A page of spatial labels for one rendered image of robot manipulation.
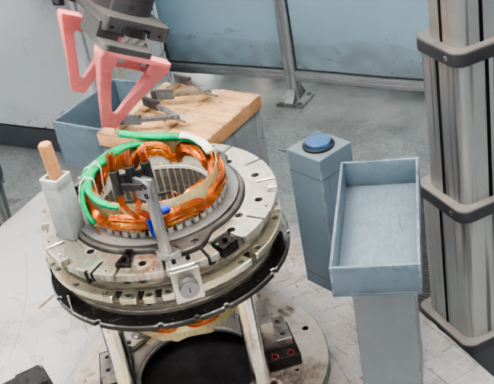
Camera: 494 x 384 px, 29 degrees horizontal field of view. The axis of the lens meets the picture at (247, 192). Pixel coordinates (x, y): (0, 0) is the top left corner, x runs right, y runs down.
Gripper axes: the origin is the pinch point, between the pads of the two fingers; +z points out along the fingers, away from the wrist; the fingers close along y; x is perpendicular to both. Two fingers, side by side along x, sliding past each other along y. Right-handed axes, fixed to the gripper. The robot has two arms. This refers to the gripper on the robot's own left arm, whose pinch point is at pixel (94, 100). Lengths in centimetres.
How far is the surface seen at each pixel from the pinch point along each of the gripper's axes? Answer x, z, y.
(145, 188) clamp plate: 13.2, 12.5, -11.0
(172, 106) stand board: 36, 15, -57
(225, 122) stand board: 40, 13, -45
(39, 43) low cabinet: 77, 58, -261
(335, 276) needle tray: 35.9, 17.0, -1.3
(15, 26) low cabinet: 69, 55, -268
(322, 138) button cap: 50, 10, -33
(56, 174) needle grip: 7.5, 17.4, -24.6
